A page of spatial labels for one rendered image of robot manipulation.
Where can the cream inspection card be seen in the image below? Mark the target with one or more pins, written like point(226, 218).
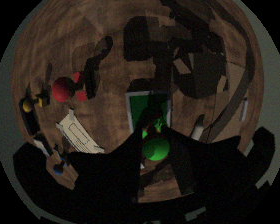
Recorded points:
point(77, 135)

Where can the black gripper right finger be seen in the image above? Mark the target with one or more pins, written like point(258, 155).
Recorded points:
point(190, 158)

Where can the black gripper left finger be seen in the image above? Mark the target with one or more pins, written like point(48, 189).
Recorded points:
point(123, 163)

